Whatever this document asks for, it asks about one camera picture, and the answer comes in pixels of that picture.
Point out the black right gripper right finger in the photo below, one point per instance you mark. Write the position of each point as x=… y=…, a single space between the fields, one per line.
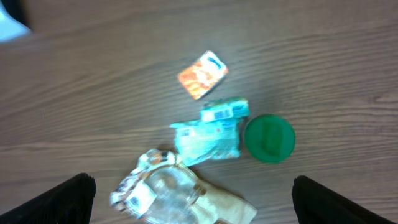
x=316 y=204

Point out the green lid jar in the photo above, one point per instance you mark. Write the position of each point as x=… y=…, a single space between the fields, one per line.
x=269 y=138

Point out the brown white snack pouch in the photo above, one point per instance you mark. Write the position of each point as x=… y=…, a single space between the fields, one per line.
x=162 y=189

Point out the orange tissue pack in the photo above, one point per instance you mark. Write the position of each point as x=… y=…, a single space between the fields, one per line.
x=203 y=75

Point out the small teal tissue pack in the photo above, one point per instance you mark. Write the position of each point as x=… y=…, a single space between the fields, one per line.
x=234 y=107

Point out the white barcode scanner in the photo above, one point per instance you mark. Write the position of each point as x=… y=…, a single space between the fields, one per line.
x=14 y=20

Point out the large teal wipes pack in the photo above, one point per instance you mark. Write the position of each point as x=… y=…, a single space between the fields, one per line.
x=198 y=141

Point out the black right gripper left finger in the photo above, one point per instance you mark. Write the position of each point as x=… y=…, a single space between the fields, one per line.
x=70 y=202

